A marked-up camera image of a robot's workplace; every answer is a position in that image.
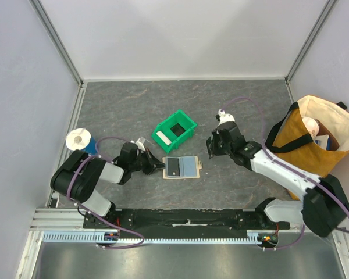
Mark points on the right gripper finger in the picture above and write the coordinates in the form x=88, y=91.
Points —
x=212, y=143
x=212, y=152

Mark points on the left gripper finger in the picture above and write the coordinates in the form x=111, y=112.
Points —
x=149, y=154
x=157, y=165

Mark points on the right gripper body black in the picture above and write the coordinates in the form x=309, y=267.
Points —
x=218, y=142

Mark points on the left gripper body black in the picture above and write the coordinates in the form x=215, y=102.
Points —
x=144, y=163

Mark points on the dark credit card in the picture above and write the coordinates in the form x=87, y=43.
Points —
x=172, y=167

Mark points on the beige leather card holder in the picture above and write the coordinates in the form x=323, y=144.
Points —
x=190, y=167

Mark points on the green plastic bin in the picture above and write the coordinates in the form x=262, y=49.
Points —
x=178, y=127

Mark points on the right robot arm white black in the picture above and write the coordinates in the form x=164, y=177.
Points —
x=322, y=204

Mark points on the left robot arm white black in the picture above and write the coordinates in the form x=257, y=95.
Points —
x=77, y=178

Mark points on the credit card stack in bin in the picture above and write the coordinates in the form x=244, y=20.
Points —
x=164, y=138

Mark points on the toilet paper roll blue wrapper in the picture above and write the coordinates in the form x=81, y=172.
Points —
x=82, y=140

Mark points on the mustard canvas tote bag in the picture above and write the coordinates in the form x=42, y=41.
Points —
x=290, y=140

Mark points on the items inside tote bag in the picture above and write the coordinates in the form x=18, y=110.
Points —
x=320, y=134

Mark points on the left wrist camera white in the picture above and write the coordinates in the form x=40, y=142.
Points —
x=141, y=144

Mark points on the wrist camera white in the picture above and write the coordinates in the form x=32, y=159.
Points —
x=141, y=144
x=223, y=117

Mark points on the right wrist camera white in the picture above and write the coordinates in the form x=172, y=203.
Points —
x=223, y=117

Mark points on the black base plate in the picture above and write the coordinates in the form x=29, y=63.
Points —
x=193, y=223

